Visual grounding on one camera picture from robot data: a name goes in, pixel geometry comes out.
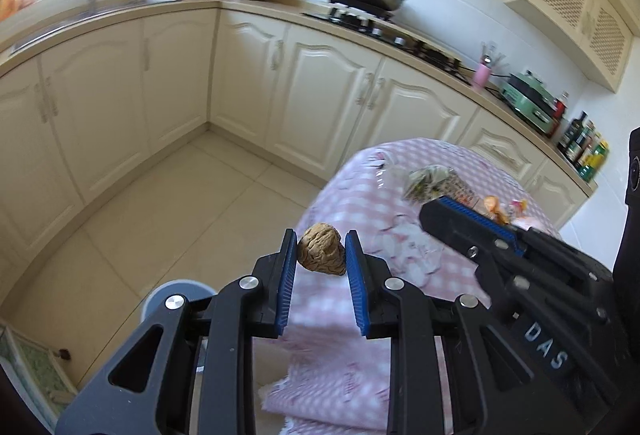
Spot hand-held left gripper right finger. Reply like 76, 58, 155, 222
344, 230, 587, 435

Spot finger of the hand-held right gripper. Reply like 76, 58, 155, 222
419, 201, 566, 321
440, 196, 614, 286

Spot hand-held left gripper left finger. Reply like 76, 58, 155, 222
54, 228, 299, 435

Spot clear plastic snack bag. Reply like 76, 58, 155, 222
404, 166, 457, 204

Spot brown walnut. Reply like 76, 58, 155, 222
298, 223, 347, 276

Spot blue plastic waste bin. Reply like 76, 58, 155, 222
143, 280, 217, 322

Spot pink checked tablecloth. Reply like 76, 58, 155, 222
257, 139, 562, 435

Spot dark glass sauce bottle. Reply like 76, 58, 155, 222
575, 120, 597, 164
559, 112, 586, 157

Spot green multi-cooker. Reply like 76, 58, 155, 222
499, 71, 562, 137

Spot green bottle yellow label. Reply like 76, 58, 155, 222
580, 140, 611, 182

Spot pink utensil holder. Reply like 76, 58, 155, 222
471, 64, 494, 89

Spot cream lower kitchen cabinets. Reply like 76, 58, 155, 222
0, 8, 596, 276

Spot black glass gas hob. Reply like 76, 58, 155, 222
302, 5, 464, 72

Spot cream lattice door cabinet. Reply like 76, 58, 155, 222
505, 0, 634, 92

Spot green patterned mat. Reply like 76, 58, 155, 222
0, 325, 77, 435

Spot beige kitchen countertop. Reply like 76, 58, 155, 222
0, 0, 599, 196

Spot steel sink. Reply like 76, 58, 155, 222
10, 0, 182, 54

